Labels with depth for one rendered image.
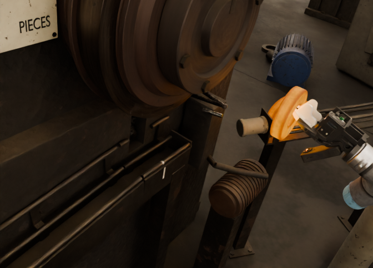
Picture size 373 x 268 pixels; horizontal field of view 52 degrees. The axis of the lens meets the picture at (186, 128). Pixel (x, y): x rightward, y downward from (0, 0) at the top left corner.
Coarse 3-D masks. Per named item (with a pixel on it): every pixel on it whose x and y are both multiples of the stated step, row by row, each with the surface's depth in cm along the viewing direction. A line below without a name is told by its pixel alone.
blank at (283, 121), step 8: (296, 88) 103; (288, 96) 101; (296, 96) 101; (304, 96) 105; (280, 104) 101; (288, 104) 100; (296, 104) 102; (280, 112) 101; (288, 112) 100; (280, 120) 101; (288, 120) 103; (272, 128) 104; (280, 128) 102; (288, 128) 108; (280, 136) 105
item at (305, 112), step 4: (308, 104) 101; (300, 108) 103; (304, 108) 102; (308, 108) 101; (312, 108) 101; (296, 112) 103; (300, 112) 103; (304, 112) 102; (308, 112) 102; (296, 116) 103; (300, 116) 103; (304, 116) 103; (308, 116) 102; (312, 116) 101; (296, 120) 103; (304, 120) 103; (308, 120) 102; (312, 120) 102; (316, 120) 101; (308, 124) 102; (312, 124) 102
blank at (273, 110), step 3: (279, 99) 125; (282, 99) 124; (276, 102) 125; (279, 102) 124; (273, 105) 125; (276, 105) 124; (270, 108) 126; (273, 108) 125; (276, 108) 124; (270, 111) 126; (273, 111) 125; (270, 114) 126; (273, 114) 124; (273, 117) 125; (297, 123) 131; (294, 129) 133
